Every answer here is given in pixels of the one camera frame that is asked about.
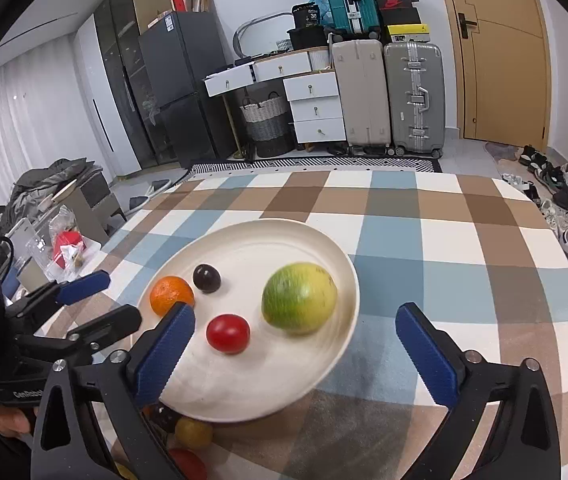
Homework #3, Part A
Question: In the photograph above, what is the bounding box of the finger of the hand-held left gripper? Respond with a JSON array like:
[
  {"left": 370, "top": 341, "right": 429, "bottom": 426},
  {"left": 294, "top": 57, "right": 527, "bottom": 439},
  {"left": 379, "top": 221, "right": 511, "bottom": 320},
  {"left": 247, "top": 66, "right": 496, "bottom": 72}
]
[
  {"left": 6, "top": 270, "right": 111, "bottom": 331},
  {"left": 14, "top": 304, "right": 142, "bottom": 361}
]

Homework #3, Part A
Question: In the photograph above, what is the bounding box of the checked tablecloth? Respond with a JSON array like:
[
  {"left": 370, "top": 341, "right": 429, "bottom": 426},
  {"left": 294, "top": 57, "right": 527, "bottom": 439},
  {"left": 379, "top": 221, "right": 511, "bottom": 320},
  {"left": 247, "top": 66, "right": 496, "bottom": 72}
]
[{"left": 36, "top": 169, "right": 568, "bottom": 480}]

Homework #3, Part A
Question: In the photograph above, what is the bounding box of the red cherry tomato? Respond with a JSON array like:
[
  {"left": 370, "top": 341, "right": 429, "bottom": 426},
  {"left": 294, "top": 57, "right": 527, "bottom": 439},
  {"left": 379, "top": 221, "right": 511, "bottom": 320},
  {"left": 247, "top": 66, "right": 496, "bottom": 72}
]
[
  {"left": 206, "top": 314, "right": 251, "bottom": 356},
  {"left": 169, "top": 448, "right": 208, "bottom": 480}
]

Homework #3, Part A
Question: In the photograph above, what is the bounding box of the grey woven basket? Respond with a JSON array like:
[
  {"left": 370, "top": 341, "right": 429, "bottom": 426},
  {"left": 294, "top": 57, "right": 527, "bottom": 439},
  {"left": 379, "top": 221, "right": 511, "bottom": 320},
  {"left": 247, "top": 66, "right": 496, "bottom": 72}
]
[{"left": 240, "top": 92, "right": 295, "bottom": 158}]

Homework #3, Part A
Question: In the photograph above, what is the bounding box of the plain black shoe box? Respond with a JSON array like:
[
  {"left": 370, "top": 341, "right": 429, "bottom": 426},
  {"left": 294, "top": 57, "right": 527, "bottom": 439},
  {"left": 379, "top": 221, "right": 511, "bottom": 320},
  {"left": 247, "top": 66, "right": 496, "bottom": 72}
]
[{"left": 380, "top": 8, "right": 422, "bottom": 26}]

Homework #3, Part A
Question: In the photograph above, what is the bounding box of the dark grey fridge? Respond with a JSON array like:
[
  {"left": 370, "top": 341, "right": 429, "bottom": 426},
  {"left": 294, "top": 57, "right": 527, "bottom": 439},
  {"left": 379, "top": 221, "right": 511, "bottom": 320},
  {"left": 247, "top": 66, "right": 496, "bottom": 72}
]
[{"left": 138, "top": 10, "right": 237, "bottom": 168}]

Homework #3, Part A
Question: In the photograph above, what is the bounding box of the white curtain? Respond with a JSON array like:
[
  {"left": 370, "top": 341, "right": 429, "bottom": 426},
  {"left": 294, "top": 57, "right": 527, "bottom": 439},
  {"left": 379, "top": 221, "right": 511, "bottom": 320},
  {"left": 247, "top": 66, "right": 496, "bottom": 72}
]
[{"left": 0, "top": 50, "right": 100, "bottom": 211}]

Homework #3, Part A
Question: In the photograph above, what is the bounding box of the blue plastic bag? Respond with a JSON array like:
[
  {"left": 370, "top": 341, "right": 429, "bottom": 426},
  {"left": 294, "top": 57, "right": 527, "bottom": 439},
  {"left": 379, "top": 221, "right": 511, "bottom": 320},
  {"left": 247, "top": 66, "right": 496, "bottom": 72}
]
[{"left": 309, "top": 0, "right": 335, "bottom": 29}]

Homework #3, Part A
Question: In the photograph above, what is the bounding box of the brown longan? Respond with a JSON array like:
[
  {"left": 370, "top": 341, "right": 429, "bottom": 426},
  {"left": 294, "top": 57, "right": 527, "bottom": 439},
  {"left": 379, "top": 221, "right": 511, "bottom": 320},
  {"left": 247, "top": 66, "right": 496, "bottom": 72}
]
[{"left": 175, "top": 417, "right": 213, "bottom": 449}]

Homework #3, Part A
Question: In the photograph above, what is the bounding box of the wooden door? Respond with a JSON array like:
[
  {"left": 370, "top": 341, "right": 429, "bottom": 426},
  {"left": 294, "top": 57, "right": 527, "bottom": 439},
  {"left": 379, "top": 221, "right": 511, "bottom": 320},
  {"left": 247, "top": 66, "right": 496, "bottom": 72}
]
[{"left": 434, "top": 0, "right": 552, "bottom": 153}]

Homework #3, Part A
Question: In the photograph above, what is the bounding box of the green round fruit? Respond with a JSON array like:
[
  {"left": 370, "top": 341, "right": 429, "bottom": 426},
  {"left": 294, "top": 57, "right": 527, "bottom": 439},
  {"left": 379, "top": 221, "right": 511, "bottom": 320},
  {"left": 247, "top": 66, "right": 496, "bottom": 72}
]
[{"left": 262, "top": 262, "right": 339, "bottom": 336}]

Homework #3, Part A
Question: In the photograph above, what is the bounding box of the black bucket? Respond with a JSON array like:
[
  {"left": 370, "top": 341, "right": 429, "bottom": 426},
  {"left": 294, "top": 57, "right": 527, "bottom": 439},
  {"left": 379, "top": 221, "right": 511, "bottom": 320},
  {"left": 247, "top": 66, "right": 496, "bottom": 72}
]
[{"left": 292, "top": 4, "right": 325, "bottom": 31}]

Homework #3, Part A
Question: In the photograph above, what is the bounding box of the dark glass cabinet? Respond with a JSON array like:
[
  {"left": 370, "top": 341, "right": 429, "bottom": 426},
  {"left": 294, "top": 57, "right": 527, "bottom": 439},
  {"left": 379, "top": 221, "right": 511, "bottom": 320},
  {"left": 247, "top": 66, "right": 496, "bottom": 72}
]
[{"left": 93, "top": 0, "right": 175, "bottom": 171}]

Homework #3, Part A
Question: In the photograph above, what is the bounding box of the yellow shoe box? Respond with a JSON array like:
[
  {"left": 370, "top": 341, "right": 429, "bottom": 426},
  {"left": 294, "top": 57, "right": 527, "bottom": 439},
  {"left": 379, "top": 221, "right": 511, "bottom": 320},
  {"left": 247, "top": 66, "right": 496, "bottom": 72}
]
[{"left": 386, "top": 24, "right": 432, "bottom": 44}]

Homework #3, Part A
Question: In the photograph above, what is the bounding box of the dark purple plum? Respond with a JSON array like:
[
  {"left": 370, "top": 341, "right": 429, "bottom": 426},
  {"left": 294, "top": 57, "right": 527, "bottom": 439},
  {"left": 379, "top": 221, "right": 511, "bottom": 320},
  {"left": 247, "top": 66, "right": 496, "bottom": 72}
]
[
  {"left": 193, "top": 263, "right": 222, "bottom": 293},
  {"left": 151, "top": 405, "right": 181, "bottom": 433}
]

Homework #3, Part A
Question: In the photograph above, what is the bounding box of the clear plastic bag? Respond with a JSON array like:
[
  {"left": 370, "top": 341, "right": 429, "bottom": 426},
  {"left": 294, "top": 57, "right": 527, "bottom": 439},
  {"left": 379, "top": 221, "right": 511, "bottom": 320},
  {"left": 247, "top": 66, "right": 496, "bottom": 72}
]
[{"left": 26, "top": 205, "right": 102, "bottom": 282}]

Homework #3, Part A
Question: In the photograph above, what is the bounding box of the oval metal hoop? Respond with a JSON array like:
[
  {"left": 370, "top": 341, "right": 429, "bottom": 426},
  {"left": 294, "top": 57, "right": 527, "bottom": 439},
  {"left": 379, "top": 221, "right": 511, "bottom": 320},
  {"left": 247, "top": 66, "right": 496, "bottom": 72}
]
[{"left": 233, "top": 11, "right": 295, "bottom": 57}]

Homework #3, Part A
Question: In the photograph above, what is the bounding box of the black white striped rug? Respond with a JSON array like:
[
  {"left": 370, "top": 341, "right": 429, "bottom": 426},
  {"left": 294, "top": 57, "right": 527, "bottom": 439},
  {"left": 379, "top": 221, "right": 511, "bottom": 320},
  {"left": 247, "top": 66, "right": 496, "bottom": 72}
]
[{"left": 186, "top": 156, "right": 444, "bottom": 175}]

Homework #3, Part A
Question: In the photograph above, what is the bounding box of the beige suitcase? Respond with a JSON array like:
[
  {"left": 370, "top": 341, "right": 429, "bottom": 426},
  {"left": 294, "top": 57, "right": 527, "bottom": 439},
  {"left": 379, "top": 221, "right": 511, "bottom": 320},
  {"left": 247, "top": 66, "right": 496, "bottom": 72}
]
[{"left": 331, "top": 39, "right": 393, "bottom": 157}]

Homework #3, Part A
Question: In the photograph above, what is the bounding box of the person's left hand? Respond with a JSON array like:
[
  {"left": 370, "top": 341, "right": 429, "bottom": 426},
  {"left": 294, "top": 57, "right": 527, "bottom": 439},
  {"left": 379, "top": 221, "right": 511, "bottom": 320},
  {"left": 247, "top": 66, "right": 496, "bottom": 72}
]
[{"left": 0, "top": 404, "right": 40, "bottom": 437}]

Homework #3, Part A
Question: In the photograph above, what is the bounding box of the silver suitcase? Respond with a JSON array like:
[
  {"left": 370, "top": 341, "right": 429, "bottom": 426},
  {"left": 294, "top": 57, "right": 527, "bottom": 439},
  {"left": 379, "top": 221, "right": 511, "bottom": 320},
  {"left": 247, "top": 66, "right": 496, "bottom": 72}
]
[{"left": 384, "top": 41, "right": 447, "bottom": 158}]

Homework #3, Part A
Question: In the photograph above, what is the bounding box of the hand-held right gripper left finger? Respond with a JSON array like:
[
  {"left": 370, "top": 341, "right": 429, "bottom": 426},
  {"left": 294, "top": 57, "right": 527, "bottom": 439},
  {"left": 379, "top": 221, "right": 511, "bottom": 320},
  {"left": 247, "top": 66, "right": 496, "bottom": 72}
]
[{"left": 30, "top": 303, "right": 209, "bottom": 480}]

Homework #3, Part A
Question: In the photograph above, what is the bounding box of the black storage box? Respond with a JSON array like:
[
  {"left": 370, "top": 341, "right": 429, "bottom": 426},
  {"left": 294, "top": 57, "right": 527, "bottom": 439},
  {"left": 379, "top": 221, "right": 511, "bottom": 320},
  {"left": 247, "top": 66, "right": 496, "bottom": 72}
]
[{"left": 289, "top": 27, "right": 328, "bottom": 52}]

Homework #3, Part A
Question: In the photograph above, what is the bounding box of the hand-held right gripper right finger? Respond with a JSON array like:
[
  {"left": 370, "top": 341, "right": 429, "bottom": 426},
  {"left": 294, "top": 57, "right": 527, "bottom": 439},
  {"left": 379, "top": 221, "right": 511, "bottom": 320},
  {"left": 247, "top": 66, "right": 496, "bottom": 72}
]
[{"left": 395, "top": 302, "right": 562, "bottom": 480}]

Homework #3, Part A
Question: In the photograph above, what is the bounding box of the grey doormat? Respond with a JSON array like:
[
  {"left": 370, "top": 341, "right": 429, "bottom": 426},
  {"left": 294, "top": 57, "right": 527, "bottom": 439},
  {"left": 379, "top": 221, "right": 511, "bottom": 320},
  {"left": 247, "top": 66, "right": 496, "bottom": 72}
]
[{"left": 484, "top": 141, "right": 520, "bottom": 163}]

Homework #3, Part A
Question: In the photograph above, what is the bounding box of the cream round plate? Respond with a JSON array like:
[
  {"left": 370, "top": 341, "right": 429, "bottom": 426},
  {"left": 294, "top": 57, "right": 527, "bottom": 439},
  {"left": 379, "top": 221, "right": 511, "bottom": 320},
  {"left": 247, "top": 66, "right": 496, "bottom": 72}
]
[{"left": 136, "top": 219, "right": 361, "bottom": 423}]

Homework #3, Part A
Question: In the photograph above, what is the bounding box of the white desk with drawers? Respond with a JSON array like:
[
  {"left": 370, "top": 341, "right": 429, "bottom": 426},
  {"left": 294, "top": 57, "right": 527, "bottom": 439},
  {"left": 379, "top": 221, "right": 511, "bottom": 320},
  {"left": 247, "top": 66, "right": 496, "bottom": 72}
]
[{"left": 203, "top": 47, "right": 347, "bottom": 147}]

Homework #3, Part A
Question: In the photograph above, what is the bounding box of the dark jacket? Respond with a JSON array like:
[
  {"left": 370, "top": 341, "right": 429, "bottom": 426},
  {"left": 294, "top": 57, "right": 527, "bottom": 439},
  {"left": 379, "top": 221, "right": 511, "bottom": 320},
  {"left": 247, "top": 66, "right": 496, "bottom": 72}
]
[{"left": 1, "top": 158, "right": 102, "bottom": 226}]

